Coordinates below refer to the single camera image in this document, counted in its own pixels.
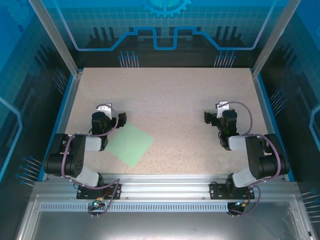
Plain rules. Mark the light green paper sheet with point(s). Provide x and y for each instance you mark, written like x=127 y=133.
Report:
x=131 y=145

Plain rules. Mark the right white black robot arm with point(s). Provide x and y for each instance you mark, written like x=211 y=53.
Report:
x=237 y=142

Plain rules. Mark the blue edge strip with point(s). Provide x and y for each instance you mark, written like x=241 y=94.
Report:
x=66 y=100
x=266 y=100

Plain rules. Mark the slotted aluminium strip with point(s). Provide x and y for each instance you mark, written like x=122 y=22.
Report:
x=165 y=207

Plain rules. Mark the grey metal tray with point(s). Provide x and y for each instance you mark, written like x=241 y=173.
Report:
x=162 y=225

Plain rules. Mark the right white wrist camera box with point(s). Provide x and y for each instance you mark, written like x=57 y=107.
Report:
x=222 y=110

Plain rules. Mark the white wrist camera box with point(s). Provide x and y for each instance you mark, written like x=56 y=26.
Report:
x=222 y=110
x=103 y=108

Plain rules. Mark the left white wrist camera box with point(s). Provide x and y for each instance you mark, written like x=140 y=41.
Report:
x=103 y=108

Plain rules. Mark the aluminium side rail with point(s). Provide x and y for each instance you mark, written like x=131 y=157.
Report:
x=261 y=100
x=71 y=100

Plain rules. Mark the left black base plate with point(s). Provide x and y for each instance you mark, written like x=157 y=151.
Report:
x=80 y=194

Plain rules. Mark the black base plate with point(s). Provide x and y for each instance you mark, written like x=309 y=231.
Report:
x=80 y=194
x=215 y=195

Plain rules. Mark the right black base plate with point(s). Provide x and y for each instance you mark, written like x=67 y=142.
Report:
x=215 y=195

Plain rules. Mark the aluminium frame rail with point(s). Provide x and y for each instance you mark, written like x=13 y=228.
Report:
x=165 y=186

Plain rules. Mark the aluminium corner post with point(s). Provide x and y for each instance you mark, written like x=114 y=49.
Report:
x=66 y=50
x=266 y=50

